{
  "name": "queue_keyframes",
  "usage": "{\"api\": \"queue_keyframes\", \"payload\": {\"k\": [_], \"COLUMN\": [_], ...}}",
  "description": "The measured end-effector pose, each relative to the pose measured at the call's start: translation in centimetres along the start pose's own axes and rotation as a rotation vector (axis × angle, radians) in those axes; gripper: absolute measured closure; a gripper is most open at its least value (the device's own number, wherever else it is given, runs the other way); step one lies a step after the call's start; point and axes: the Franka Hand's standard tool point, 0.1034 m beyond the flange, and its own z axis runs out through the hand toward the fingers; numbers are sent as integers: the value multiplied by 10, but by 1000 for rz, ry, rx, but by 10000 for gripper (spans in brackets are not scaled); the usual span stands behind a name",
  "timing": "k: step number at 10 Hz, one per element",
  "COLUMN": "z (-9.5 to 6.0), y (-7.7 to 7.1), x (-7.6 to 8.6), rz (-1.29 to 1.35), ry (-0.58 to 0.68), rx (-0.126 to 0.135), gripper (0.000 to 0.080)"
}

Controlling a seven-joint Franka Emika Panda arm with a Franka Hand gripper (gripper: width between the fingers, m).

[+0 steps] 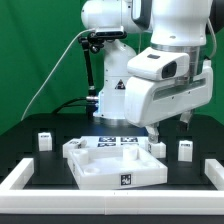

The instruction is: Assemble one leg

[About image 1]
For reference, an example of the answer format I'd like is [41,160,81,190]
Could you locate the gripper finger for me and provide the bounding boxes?
[178,110,193,132]
[146,124,159,143]

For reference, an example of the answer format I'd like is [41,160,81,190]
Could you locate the white marker base plate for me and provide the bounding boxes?
[82,136,147,147]

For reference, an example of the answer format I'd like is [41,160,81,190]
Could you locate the black cables at base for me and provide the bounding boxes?
[53,97,88,115]

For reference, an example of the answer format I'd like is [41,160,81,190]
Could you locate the white camera cable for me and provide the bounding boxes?
[20,27,97,122]

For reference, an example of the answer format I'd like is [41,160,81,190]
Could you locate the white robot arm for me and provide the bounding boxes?
[81,0,224,143]

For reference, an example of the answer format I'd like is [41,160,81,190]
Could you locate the white square tabletop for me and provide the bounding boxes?
[68,145,168,190]

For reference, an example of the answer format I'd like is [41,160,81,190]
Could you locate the camera on black mount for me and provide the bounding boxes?
[78,27,127,114]

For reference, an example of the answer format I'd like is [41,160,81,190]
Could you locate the white U-shaped fence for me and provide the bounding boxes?
[0,158,224,215]

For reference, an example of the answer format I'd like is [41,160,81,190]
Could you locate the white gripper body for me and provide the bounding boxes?
[123,64,214,128]

